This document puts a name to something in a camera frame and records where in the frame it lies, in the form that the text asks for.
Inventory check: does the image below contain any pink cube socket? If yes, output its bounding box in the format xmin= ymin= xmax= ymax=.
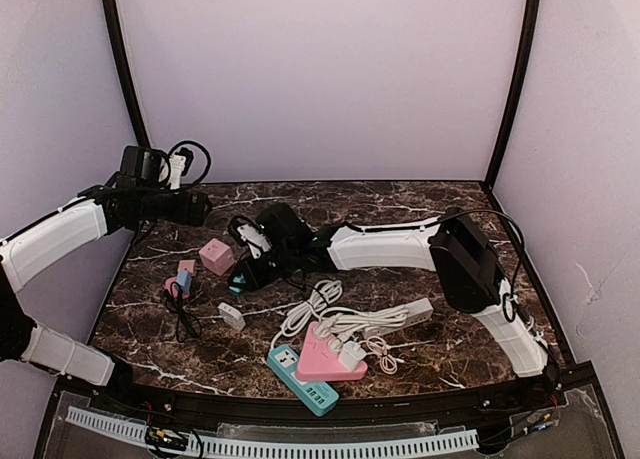
xmin=199 ymin=239 xmax=235 ymax=276

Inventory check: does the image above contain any white cube socket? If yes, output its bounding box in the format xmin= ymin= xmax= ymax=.
xmin=218 ymin=302 xmax=246 ymax=331

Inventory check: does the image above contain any light pink charger block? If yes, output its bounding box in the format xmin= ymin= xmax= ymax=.
xmin=175 ymin=260 xmax=196 ymax=297

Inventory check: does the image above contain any white power cord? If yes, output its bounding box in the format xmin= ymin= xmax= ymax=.
xmin=269 ymin=278 xmax=411 ymax=353

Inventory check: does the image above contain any pink triangular power strip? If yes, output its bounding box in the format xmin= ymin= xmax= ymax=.
xmin=296 ymin=321 xmax=368 ymax=382

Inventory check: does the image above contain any white usb charger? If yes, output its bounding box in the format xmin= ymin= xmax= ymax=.
xmin=338 ymin=341 xmax=367 ymax=373

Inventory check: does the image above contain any teal power strip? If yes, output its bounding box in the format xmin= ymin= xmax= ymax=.
xmin=266 ymin=345 xmax=339 ymax=417

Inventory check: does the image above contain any white power strip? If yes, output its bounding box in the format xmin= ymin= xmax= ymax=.
xmin=362 ymin=298 xmax=433 ymax=339

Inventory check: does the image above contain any teal charger plug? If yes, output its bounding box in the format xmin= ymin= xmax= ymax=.
xmin=228 ymin=275 xmax=246 ymax=295

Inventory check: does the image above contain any bright pink plug adapter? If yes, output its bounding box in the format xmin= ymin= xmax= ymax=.
xmin=164 ymin=277 xmax=181 ymax=296

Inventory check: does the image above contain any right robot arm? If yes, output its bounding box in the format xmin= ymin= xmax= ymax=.
xmin=228 ymin=203 xmax=552 ymax=378

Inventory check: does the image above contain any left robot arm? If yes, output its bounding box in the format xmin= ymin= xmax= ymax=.
xmin=1 ymin=140 xmax=212 ymax=387

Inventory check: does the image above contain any left circuit board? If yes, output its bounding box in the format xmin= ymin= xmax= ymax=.
xmin=144 ymin=426 xmax=189 ymax=450

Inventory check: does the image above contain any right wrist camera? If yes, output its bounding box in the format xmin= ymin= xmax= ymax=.
xmin=228 ymin=215 xmax=272 ymax=259

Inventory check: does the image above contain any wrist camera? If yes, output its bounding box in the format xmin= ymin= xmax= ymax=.
xmin=163 ymin=140 xmax=212 ymax=190
xmin=228 ymin=215 xmax=272 ymax=259

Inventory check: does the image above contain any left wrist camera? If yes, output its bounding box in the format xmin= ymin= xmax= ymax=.
xmin=163 ymin=140 xmax=212 ymax=190

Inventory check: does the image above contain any black cable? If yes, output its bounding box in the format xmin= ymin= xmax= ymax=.
xmin=160 ymin=278 xmax=204 ymax=343

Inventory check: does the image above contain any pink usb cable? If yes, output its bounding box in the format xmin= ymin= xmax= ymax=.
xmin=362 ymin=334 xmax=407 ymax=379

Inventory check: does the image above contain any black front rail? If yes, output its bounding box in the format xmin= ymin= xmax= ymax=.
xmin=99 ymin=378 xmax=546 ymax=435

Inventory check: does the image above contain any white slotted cable duct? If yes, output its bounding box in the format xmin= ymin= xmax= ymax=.
xmin=65 ymin=406 xmax=478 ymax=458

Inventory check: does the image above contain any left black frame post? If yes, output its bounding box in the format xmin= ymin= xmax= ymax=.
xmin=101 ymin=0 xmax=151 ymax=149

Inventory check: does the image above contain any black frame post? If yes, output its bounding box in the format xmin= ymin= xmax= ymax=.
xmin=101 ymin=0 xmax=151 ymax=149
xmin=483 ymin=0 xmax=541 ymax=194

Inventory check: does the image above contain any right black frame post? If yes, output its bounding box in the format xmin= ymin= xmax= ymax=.
xmin=483 ymin=0 xmax=541 ymax=194

